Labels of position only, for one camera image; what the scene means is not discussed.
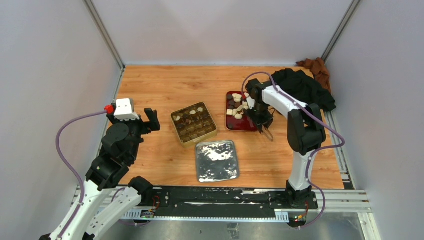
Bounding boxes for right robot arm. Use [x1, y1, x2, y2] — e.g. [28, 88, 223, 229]
[245, 78, 326, 209]

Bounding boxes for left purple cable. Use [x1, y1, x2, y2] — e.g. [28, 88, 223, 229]
[54, 108, 115, 240]

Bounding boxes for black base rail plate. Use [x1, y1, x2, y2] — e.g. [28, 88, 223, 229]
[138, 186, 318, 222]

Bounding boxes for brown cloth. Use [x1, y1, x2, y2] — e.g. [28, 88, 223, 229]
[296, 57, 332, 92]

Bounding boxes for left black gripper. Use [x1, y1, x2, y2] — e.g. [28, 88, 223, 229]
[108, 107, 160, 162]

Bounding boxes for black cloth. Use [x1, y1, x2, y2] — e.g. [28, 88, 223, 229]
[271, 69, 336, 112]

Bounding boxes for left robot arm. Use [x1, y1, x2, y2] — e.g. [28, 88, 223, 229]
[40, 104, 161, 240]

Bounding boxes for metal tongs black tips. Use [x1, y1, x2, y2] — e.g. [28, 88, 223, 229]
[263, 127, 274, 142]

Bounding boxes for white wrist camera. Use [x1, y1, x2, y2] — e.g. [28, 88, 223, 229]
[245, 78, 263, 109]
[104, 98, 140, 121]

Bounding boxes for gold chocolate tin box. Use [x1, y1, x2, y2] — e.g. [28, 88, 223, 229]
[170, 102, 218, 148]

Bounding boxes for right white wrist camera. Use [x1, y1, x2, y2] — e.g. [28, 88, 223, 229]
[245, 78, 263, 109]

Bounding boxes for red chocolate tray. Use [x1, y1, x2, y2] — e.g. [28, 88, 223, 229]
[225, 91, 257, 132]

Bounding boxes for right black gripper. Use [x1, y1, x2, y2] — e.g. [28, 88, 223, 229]
[247, 101, 275, 134]

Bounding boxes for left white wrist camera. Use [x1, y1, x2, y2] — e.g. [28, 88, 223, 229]
[104, 98, 140, 121]

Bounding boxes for silver tin lid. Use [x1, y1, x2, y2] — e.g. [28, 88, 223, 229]
[194, 140, 240, 183]

